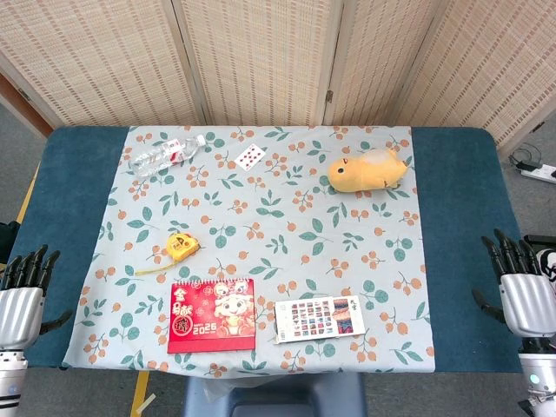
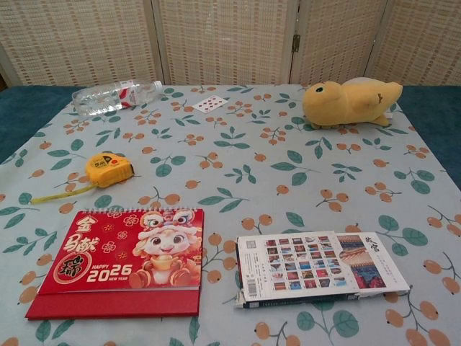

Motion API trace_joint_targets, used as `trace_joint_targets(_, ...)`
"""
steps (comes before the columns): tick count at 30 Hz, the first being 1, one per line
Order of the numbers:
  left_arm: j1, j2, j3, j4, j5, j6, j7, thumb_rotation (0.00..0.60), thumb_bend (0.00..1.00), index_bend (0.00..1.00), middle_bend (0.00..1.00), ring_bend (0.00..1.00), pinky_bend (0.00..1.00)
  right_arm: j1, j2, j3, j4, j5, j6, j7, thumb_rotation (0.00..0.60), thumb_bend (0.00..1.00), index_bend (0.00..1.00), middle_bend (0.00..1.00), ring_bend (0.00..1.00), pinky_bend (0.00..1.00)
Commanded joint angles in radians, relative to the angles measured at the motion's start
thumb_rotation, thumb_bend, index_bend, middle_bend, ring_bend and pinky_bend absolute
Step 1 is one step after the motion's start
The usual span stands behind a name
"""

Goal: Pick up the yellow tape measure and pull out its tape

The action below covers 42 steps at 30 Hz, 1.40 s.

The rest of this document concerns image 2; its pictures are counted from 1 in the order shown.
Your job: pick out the yellow tape measure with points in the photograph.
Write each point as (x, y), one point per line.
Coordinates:
(108, 170)

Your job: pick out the woven bamboo folding screen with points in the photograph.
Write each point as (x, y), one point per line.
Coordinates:
(223, 36)

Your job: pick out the clear plastic water bottle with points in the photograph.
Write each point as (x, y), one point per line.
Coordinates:
(101, 99)

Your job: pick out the red-pip playing card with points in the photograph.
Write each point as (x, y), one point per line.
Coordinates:
(210, 104)

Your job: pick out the red 2026 desk calendar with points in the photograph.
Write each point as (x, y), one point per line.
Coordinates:
(108, 252)

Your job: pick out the floral leaf-print tablecloth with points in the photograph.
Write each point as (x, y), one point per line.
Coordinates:
(252, 180)

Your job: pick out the yellow plush animal toy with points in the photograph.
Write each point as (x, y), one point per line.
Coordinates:
(342, 104)

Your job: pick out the postcard box with photo grid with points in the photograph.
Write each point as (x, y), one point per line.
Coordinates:
(306, 266)

